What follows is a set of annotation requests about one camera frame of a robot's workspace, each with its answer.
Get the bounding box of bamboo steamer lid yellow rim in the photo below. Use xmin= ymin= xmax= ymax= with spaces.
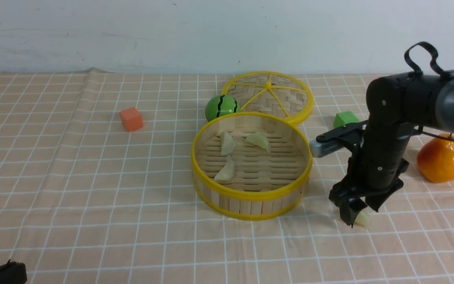
xmin=221 ymin=71 xmax=314 ymax=125

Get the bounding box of bamboo steamer tray yellow rim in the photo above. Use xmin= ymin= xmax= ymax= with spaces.
xmin=191 ymin=112 xmax=313 ymax=221

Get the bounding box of green toy watermelon ball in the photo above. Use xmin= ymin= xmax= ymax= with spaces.
xmin=205 ymin=95 xmax=240 ymax=122

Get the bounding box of pale dumpling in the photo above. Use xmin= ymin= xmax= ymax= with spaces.
xmin=352 ymin=211 xmax=371 ymax=230
xmin=213 ymin=156 xmax=236 ymax=182
xmin=244 ymin=132 xmax=272 ymax=153

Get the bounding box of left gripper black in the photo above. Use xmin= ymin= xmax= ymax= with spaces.
xmin=0 ymin=260 xmax=28 ymax=284

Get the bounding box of checkered beige tablecloth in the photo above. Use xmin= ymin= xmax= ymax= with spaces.
xmin=0 ymin=69 xmax=454 ymax=284

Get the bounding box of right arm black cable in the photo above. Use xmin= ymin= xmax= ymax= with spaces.
xmin=404 ymin=41 xmax=454 ymax=144

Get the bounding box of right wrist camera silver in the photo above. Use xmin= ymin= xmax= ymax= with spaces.
xmin=309 ymin=120 xmax=367 ymax=158

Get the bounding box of orange yellow toy pear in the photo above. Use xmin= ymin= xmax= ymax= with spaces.
xmin=416 ymin=133 xmax=454 ymax=183

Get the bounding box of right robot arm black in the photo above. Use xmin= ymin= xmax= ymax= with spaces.
xmin=319 ymin=73 xmax=454 ymax=225

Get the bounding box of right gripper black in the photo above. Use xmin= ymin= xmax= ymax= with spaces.
xmin=329 ymin=122 xmax=411 ymax=228

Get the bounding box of green cube block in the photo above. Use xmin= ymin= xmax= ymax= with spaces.
xmin=333 ymin=111 xmax=360 ymax=128

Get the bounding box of orange cube block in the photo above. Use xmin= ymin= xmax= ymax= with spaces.
xmin=119 ymin=107 xmax=144 ymax=132

